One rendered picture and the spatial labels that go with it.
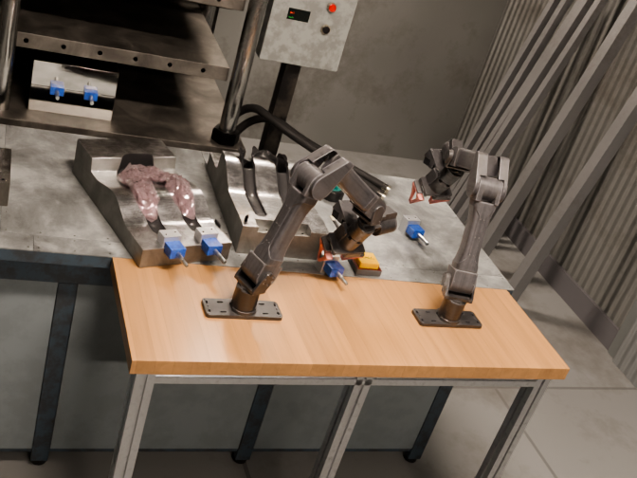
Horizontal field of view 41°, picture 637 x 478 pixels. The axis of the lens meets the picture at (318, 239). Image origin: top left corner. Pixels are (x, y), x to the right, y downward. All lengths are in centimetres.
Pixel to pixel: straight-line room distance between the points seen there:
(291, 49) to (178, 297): 125
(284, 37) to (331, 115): 222
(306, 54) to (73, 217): 115
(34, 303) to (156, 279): 36
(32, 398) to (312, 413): 87
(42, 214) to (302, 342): 78
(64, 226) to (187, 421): 76
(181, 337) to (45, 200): 64
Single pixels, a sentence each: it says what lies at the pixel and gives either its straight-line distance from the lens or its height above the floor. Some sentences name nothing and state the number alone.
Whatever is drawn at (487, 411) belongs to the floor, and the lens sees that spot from 357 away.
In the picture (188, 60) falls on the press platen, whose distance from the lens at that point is 298.
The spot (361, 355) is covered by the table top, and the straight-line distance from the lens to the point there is 214.
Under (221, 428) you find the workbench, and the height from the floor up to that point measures 16.
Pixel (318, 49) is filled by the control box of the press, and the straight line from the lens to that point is 313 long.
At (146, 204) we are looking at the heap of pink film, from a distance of 232.
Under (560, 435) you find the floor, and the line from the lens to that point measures 365.
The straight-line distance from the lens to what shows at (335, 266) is 237.
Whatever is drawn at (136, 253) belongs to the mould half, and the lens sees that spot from 223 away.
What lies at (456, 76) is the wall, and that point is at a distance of 548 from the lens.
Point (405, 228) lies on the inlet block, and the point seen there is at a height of 82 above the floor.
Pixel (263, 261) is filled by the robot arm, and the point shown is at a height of 96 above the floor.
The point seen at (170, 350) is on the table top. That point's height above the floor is 80.
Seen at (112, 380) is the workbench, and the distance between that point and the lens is 257.
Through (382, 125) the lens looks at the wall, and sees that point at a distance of 541.
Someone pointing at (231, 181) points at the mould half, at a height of 90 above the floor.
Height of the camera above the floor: 201
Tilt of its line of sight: 28 degrees down
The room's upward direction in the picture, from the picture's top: 18 degrees clockwise
